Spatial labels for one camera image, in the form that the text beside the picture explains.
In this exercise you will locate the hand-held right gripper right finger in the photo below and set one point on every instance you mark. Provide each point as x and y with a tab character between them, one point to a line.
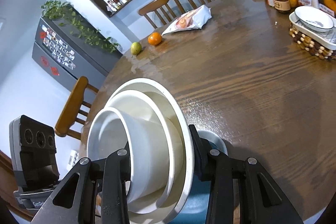
202	155

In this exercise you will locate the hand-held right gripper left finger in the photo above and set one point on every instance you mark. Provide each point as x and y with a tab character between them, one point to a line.
118	161

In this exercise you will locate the small straight-sided white bowl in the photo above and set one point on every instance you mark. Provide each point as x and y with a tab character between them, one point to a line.
149	155

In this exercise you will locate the blue oval dish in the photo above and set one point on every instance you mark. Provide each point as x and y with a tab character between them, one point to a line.
195	203

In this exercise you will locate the large grey-white bowl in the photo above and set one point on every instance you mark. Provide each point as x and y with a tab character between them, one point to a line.
172	108

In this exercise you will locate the medium white bowl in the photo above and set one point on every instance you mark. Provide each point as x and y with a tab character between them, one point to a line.
155	111

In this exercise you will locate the diamond red fridge decal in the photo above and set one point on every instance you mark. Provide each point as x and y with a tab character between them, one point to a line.
54	70

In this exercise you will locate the round red fridge decal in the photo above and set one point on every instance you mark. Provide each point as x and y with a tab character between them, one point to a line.
44	61

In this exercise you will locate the grey refrigerator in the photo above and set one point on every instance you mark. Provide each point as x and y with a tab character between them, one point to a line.
86	64

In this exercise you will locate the group of fridge photo magnets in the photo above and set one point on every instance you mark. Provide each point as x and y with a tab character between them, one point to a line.
57	48

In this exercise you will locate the green pear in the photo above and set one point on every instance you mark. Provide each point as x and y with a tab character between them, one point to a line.
136	48

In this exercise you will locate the orange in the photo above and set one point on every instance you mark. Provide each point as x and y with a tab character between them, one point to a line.
154	39

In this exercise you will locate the trailing green vine plant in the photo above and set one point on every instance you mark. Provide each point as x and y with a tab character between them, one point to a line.
84	29

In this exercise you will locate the cake roll snack bag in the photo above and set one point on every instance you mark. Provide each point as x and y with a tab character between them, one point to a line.
191	19

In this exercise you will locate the wooden bead trivet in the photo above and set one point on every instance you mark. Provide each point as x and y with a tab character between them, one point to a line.
307	44

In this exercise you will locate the cluster of red sauce bottles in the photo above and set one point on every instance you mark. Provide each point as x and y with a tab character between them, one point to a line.
114	3

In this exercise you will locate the white rectangular tray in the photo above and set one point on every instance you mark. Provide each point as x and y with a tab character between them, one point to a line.
317	36

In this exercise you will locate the dark sauce jar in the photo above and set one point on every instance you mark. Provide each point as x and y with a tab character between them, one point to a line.
281	2

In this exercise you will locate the round white dark-rimmed dish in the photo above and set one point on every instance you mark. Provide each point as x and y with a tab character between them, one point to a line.
313	18

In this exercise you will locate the orange mango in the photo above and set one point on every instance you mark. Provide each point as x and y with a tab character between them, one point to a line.
329	2

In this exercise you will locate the white wall socket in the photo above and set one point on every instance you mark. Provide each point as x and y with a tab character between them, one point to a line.
73	159

